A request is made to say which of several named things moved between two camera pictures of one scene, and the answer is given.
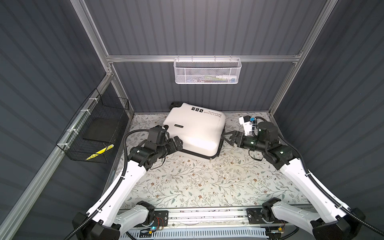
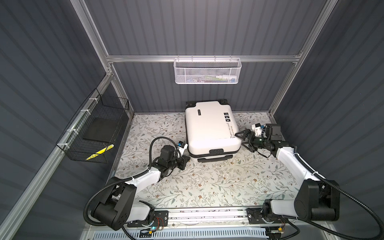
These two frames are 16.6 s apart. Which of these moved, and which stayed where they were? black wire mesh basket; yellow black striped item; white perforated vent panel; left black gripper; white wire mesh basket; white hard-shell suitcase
Moved: white hard-shell suitcase; left black gripper
Stayed: white perforated vent panel; white wire mesh basket; black wire mesh basket; yellow black striped item
